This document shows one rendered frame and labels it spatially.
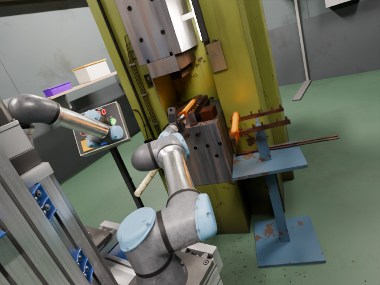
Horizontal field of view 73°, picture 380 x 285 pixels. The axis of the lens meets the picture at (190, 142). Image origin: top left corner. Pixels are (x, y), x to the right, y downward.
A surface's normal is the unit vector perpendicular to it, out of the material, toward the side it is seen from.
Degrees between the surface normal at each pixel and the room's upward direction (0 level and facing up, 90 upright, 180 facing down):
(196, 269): 0
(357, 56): 90
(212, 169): 90
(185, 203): 7
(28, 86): 90
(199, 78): 90
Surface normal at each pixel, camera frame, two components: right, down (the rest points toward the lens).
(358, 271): -0.31, -0.88
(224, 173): -0.26, 0.44
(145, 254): 0.16, 0.32
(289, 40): -0.51, 0.47
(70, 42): 0.80, -0.04
